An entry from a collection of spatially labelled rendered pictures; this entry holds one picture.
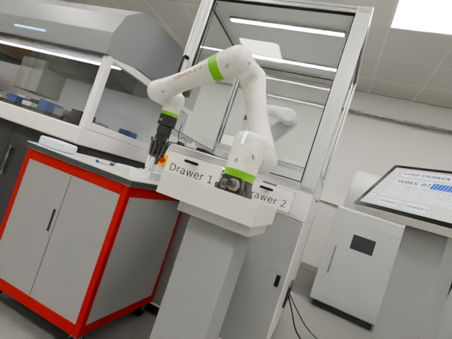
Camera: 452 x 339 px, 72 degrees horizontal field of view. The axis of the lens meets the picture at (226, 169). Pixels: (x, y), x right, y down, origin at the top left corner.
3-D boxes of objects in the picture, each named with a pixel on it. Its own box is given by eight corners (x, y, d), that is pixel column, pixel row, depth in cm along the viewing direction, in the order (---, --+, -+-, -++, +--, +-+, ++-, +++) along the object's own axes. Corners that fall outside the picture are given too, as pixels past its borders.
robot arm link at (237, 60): (258, 74, 134) (255, 51, 138) (247, 59, 123) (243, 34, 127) (222, 88, 142) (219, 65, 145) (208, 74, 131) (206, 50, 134)
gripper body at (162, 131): (155, 123, 160) (148, 140, 160) (167, 126, 156) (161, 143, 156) (164, 127, 167) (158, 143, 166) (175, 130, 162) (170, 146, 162)
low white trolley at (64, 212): (68, 363, 121) (132, 179, 124) (-29, 296, 142) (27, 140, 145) (149, 317, 176) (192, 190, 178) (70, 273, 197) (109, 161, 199)
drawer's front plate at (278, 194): (288, 213, 160) (294, 193, 160) (237, 195, 170) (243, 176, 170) (288, 213, 161) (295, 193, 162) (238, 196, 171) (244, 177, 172)
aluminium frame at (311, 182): (313, 195, 159) (374, 7, 162) (151, 144, 193) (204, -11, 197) (318, 202, 248) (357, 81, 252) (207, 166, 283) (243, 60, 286)
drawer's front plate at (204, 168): (214, 190, 142) (222, 167, 143) (163, 171, 152) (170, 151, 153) (216, 190, 144) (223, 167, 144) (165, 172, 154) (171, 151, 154)
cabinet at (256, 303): (257, 375, 155) (307, 223, 158) (101, 289, 190) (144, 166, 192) (283, 316, 244) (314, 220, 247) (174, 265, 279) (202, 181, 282)
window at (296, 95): (300, 182, 163) (355, 14, 167) (166, 141, 192) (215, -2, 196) (300, 182, 164) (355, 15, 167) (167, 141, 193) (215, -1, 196)
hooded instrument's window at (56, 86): (80, 126, 183) (105, 55, 184) (-87, 72, 243) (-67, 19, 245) (171, 159, 290) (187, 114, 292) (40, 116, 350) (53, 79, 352)
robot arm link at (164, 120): (181, 121, 164) (169, 118, 169) (167, 114, 154) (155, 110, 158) (177, 132, 164) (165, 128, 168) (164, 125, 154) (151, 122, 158)
